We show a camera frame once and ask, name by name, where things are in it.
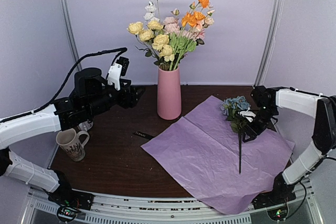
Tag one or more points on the aluminium corner post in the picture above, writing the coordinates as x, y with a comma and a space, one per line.
69, 30
269, 43

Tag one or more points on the aluminium right corner post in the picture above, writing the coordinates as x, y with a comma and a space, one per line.
269, 43

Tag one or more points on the peach poppy flower stem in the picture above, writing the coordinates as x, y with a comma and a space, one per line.
191, 34

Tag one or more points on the pink vase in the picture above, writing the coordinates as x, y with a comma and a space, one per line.
169, 104

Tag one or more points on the pink rose flower stem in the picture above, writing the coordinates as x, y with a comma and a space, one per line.
171, 24

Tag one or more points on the aluminium left corner post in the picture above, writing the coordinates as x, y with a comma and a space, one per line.
69, 30

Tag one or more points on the aluminium front rail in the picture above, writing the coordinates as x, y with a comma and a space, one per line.
122, 209

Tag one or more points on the blue hydrangea flower stem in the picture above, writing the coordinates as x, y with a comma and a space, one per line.
231, 107

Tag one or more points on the purple tissue paper sheet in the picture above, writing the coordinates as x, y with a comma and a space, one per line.
202, 153

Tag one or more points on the yellow-inside paper cup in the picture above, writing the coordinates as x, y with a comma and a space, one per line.
85, 126

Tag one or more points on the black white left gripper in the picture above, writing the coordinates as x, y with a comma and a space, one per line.
132, 99

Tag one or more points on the cream yellow flower stem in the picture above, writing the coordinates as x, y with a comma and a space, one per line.
155, 42

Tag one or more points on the clear printed glass cup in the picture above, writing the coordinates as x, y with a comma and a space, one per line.
73, 143

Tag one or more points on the orange flower stem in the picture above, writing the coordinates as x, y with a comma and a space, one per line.
200, 5

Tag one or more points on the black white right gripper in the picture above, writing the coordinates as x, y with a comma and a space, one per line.
253, 131

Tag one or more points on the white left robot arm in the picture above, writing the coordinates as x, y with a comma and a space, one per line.
50, 118

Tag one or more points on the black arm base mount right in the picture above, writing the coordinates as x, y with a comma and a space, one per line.
280, 194

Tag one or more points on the black ribbon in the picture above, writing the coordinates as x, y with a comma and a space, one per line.
143, 135

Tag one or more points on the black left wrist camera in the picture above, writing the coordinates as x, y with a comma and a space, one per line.
87, 82

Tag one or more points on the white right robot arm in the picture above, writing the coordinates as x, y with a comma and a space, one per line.
307, 124

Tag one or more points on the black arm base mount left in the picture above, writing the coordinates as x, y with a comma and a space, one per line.
72, 199

